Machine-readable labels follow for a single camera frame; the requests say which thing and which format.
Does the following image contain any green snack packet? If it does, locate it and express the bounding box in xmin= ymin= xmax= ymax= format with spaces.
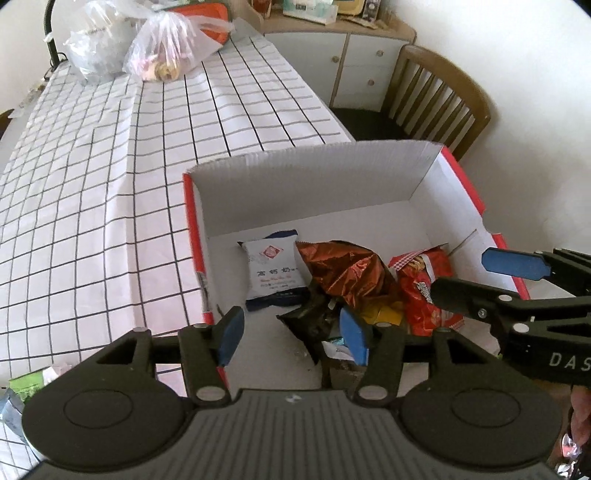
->
xmin=8 ymin=364 xmax=70 ymax=400

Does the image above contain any metallic red-brown snack bag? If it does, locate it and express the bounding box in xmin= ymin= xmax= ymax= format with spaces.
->
xmin=295 ymin=240 xmax=400 ymax=315

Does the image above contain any white wooden-top cabinet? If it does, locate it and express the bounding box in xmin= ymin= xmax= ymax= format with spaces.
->
xmin=231 ymin=0 xmax=416 ymax=109

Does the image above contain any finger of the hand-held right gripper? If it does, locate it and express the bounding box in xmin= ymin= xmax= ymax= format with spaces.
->
xmin=481 ymin=248 xmax=591 ymax=296
xmin=429 ymin=277 xmax=532 ymax=333

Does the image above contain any red cardboard box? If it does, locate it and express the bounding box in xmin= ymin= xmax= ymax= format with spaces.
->
xmin=182 ymin=141 xmax=532 ymax=388

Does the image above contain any black metal pole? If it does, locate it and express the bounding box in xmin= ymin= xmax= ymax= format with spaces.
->
xmin=44 ymin=0 xmax=65 ymax=65

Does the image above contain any yellow snack packet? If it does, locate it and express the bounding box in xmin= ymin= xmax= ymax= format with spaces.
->
xmin=358 ymin=302 xmax=404 ymax=326

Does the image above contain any red snack bag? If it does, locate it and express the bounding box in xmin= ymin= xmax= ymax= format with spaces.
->
xmin=388 ymin=246 xmax=465 ymax=337

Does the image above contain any white packet with navy edges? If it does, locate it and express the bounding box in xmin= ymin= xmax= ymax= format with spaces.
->
xmin=238 ymin=229 xmax=315 ymax=312

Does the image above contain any clear grey plastic bag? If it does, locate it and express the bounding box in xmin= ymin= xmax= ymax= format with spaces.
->
xmin=64 ymin=0 xmax=153 ymax=84

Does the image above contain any tissue box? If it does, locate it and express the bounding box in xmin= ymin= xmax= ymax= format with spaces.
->
xmin=281 ymin=0 xmax=340 ymax=24

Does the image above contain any black snack bag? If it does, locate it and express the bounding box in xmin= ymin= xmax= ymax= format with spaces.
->
xmin=276 ymin=284 xmax=345 ymax=365

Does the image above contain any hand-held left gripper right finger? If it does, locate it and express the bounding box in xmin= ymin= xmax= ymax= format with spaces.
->
xmin=339 ymin=308 xmax=504 ymax=407

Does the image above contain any orange-red tray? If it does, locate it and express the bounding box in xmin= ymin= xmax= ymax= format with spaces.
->
xmin=171 ymin=2 xmax=234 ymax=44

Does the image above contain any wooden chair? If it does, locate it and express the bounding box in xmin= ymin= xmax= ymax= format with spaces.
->
xmin=330 ymin=44 xmax=491 ymax=162

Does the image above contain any checked white tablecloth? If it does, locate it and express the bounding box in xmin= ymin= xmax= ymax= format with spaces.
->
xmin=0 ymin=32 xmax=354 ymax=467

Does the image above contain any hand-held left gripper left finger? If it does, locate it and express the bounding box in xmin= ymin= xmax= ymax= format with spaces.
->
xmin=69 ymin=305 xmax=245 ymax=407

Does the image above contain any pinkish plastic bag with snacks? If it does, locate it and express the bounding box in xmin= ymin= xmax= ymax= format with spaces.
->
xmin=122 ymin=11 xmax=236 ymax=84

